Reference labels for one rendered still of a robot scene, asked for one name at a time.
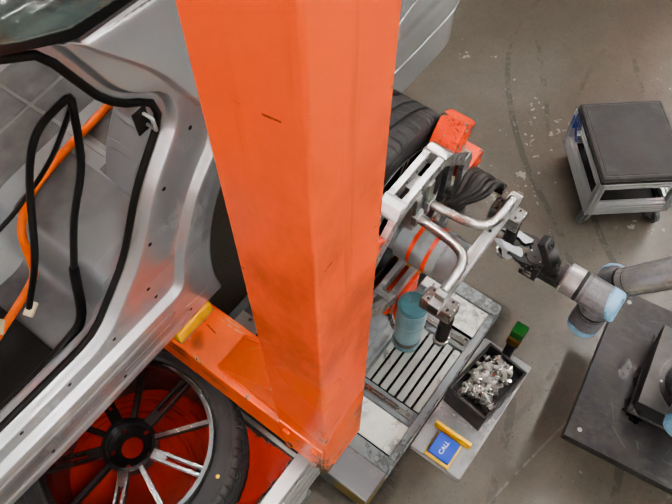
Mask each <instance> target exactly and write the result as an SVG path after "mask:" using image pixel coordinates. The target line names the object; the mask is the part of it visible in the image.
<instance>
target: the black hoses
mask: <svg viewBox="0 0 672 504"><path fill-rule="evenodd" d="M483 185H484V186H483ZM482 186H483V187H482ZM481 187H482V188H481ZM507 188H508V185H507V184H506V183H504V182H502V181H500V180H498V179H497V178H495V177H494V176H492V175H491V174H490V173H488V172H485V171H483V170H482V169H481V168H478V167H472V168H470V169H469V170H468V171H467V172H466V173H465V175H464V176H463V178H462V180H461V182H460V184H459V186H458V188H457V190H456V192H455V194H454V196H453V197H452V198H450V197H449V196H447V197H446V199H445V200H444V201H443V202H442V204H443V205H445V206H447V207H449V208H451V209H453V210H455V211H457V212H459V213H461V214H463V212H464V211H465V208H466V206H465V205H469V204H472V203H475V202H478V201H480V200H482V199H485V198H486V197H488V196H489V195H491V194H492V192H493V191H495V192H496V193H498V194H500V195H503V194H504V192H505V191H506V190H507ZM477 191H478V192H477Z"/></svg>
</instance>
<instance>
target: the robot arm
mask: <svg viewBox="0 0 672 504"><path fill-rule="evenodd" d="M494 240H495V242H496V243H497V245H498V246H499V247H500V248H501V249H502V256H503V257H504V258H505V259H510V258H513V259H514V260H515V261H516V262H517V263H518V264H520V266H521V267H522V268H524V269H522V268H519V270H518V272H519V273H521V274H522V275H524V276H526V277H527V278H529V279H531V280H532V281H534V280H535V279H536V278H539V279H540V280H542V281H544V282H545V283H547V284H549V285H550V286H552V287H554V288H556V286H559V287H558V289H557V291H558V292H560V293H562V294H563V295H565V296H567V297H568V298H571V299H572V300H574V301H575V302H577V304H576V306H575V307H574V309H573V310H572V312H570V314H569V316H568V321H567V322H568V326H569V328H570V330H571V331H572V332H573V333H574V334H576V335H577V336H579V337H583V338H590V337H593V336H594V335H595V334H597V333H598V332H599V330H600V328H601V327H602V326H603V324H604V323H605V322H606V321H609V322H612V321H613V320H614V318H615V317H616V315H617V313H618V312H619V310H620V308H621V306H622V305H623V303H624V301H625V299H626V298H630V297H633V296H637V295H643V294H649V293H655V292H661V291H666V290H672V257H668V258H664V259H659V260H655V261H650V262H646V263H641V264H637V265H632V266H627V267H624V266H623V265H620V264H617V263H609V264H606V265H604V266H603V267H602V268H601V269H600V270H599V271H598V273H597V275H594V274H593V273H591V272H589V271H587V270H585V269H584V268H582V267H580V266H579V265H577V264H573V265H572V267H571V265H570V264H569V263H566V265H565V266H564V267H562V266H560V265H561V259H560V256H559V253H558V249H557V246H556V243H555V240H554V236H552V235H547V234H545V235H544V236H543V237H542V239H539V238H538V237H536V236H534V235H532V234H529V233H526V232H521V231H519V233H518V235H517V238H516V240H515V242H514V245H516V246H520V245H522V246H524V247H525V248H528V249H529V248H530V251H529V252H525V254H523V250H522V248H520V247H516V246H513V245H511V244H510V243H507V242H505V241H504V240H503V239H501V238H495V239H494ZM522 271H524V272H526V273H528V274H529V275H531V276H530V277H529V276H527V275H525V274H524V273H522ZM527 271H529V272H531V274H530V273H529V272H527ZM665 386H666V391H667V393H668V396H669V397H670V399H671V401H672V367H671V368H670V369H669V371H668V372H667V375H666V378H665ZM663 426H664V429H665V430H666V431H667V433H668V434H669V435H670V436H671V437H672V404H671V406H670V408H669V410H668V411H667V413H666V414H665V418H664V420H663Z"/></svg>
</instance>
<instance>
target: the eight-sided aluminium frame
mask: <svg viewBox="0 0 672 504"><path fill-rule="evenodd" d="M471 160H472V152H471V151H469V150H468V149H466V148H463V149H462V151H461V152H458V153H456V154H455V152H454V151H452V150H450V149H448V148H446V147H444V146H443V145H441V144H439V143H437V142H435V141H432V142H430V143H429V144H428V145H427V146H425V147H424V148H423V151H422V152H421V154H420V155H419V156H418V157H417V158H416V159H415V160H414V162H413V163H412V164H411V165H410V166H409V167H408V169H407V170H406V171H405V172H404V173H403V174H402V175H401V177H400V178H399V179H398V180H397V181H396V182H395V183H394V185H393V186H392V187H391V188H390V189H389V190H388V191H386V192H385V193H384V195H383V196H382V207H381V217H380V225H381V223H382V221H383V219H384V218H385V219H387V220H388V222H387V224H386V226H385V228H384V230H383V232H382V234H381V237H383V238H384V239H385V243H384V244H383V246H382V248H381V250H380V252H379V254H378V256H377V258H376V267H377V265H378V264H379V262H380V260H381V258H382V256H383V254H384V252H385V250H386V248H387V246H388V245H389V243H390V241H391V239H392V237H393V235H394V233H395V231H396V229H397V227H398V226H399V224H400V223H401V221H402V220H403V218H404V217H405V215H406V213H407V212H408V210H409V209H410V208H411V207H412V205H413V204H414V203H415V202H416V200H417V199H418V198H419V196H420V195H422V193H423V192H424V191H425V190H426V189H427V187H428V186H429V185H430V183H431V182H432V181H433V180H434V179H435V178H436V177H437V175H438V174H439V173H440V172H441V171H442V170H443V173H442V178H441V183H440V187H439V190H438V193H437V195H436V199H435V200H436V201H438V202H439V203H441V204H442V202H443V201H444V200H445V199H446V197H447V196H449V197H450V198H452V197H453V196H454V194H455V192H456V190H457V188H458V186H459V184H460V182H461V180H462V178H463V176H464V175H465V173H466V172H467V171H468V168H469V164H470V161H471ZM427 163H429V164H431V166H430V167H429V168H428V170H427V171H426V172H425V173H424V174H423V175H422V177H421V178H420V179H419V180H418V181H417V182H416V184H415V185H414V186H413V187H412V188H411V190H410V191H409V192H408V193H407V194H406V195H405V197H404V198H403V199H402V200H401V199H400V198H398V197H399V196H400V195H401V194H402V192H403V191H404V190H405V187H406V186H407V185H408V184H409V182H410V181H411V180H412V179H413V178H414V176H415V175H416V174H417V175H418V174H419V173H420V171H421V170H422V169H423V168H424V167H425V166H426V164H427ZM456 165H458V168H457V172H456V176H455V180H454V184H453V186H451V181H452V177H453V173H454V169H455V166H456ZM436 214H437V212H435V211H433V210H432V209H430V210H429V211H428V213H427V215H426V216H428V217H429V218H431V219H433V220H434V218H435V216H436ZM448 220H449V218H447V217H445V216H443V215H441V217H440V219H439V221H438V223H439V224H441V225H443V226H444V227H445V225H446V223H447V222H448ZM406 264H407V263H406V262H405V261H403V260H401V259H399V260H398V262H397V263H396V264H395V265H394V267H393V268H392V269H391V270H390V272H389V273H388V274H387V275H386V276H385V278H384V279H383V280H382V281H381V283H380V284H379V285H378V286H377V287H376V288H375V289H374V290H373V299H372V309H371V319H372V318H373V317H375V316H377V315H379V314H380V313H382V312H383V313H384V312H385V311H386V310H387V309H388V308H389V307H390V306H391V305H392V304H393V303H394V300H395V299H396V297H397V296H398V295H399V294H400V293H401V291H402V290H403V289H404V287H405V286H406V285H407V284H408V282H409V281H410V280H411V279H412V277H413V276H414V275H415V273H416V272H417V271H418V270H417V269H416V268H414V267H413V266H410V267H409V269H408V270H407V271H406V273H405V274H404V275H403V276H402V278H401V279H400V280H399V281H398V283H397V284H396V285H395V286H394V288H393V289H392V290H391V291H390V292H388V291H387V290H386V288H387V287H388V286H389V285H390V284H391V283H392V282H393V280H394V279H395V278H396V277H397V275H398V274H399V273H400V272H401V270H402V269H403V268H404V267H405V265H406Z"/></svg>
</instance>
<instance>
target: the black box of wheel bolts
mask: <svg viewBox="0 0 672 504"><path fill-rule="evenodd" d="M527 374H528V373H527V372H526V371H525V370H523V369H522V368H521V367H520V366H519V365H517V364H516V363H515V362H514V361H512V360H511V359H510V358H509V357H508V356H506V355H505V354H504V353H503V352H502V351H500V350H499V349H498V348H497V347H496V346H494V345H493V344H492V343H491V342H490V343H489V344H488V345H487V346H486V347H485V348H484V349H483V350H482V351H481V352H480V353H479V355H478V356H477V357H476V358H475V359H474V360H473V361H472V362H471V363H470V364H469V365H468V366H467V367H466V368H465V369H464V370H463V371H462V373H461V374H460V375H459V376H458V377H457V378H456V379H455V380H454V381H453V382H452V383H451V384H450V385H449V386H448V388H447V389H448V390H447V392H446V395H445V397H444V399H443V400H444V401H445V402H446V403H447V404H448V405H449V406H450V407H452V408H453V409H454V410H455V411H456V412H457V413H458V414H459V415H461V416H462V417H463V418H464V419H465V420H466V421H467V422H468V423H469V424H471V425H472V426H473V427H474V428H475V429H476V430H477V431H479V430H480V429H481V427H482V426H483V425H484V424H485V423H486V422H487V421H488V420H489V419H490V418H491V416H492V415H493V414H494V413H495V412H496V411H497V410H498V408H500V407H501V405H502V404H503V403H504V402H505V401H506V399H507V398H508V397H510V396H511V394H512V393H513V392H514V391H515V389H516V388H517V387H518V386H519V384H520V383H521V381H522V380H523V378H524V377H525V376H526V375H527Z"/></svg>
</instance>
